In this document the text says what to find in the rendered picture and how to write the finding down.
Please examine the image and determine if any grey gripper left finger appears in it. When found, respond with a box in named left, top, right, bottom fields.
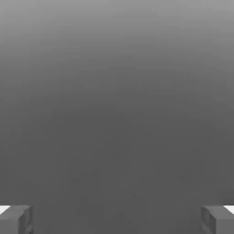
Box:
left=0, top=205, right=34, bottom=234

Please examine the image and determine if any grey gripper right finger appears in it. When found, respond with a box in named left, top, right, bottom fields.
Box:
left=200, top=205, right=234, bottom=234

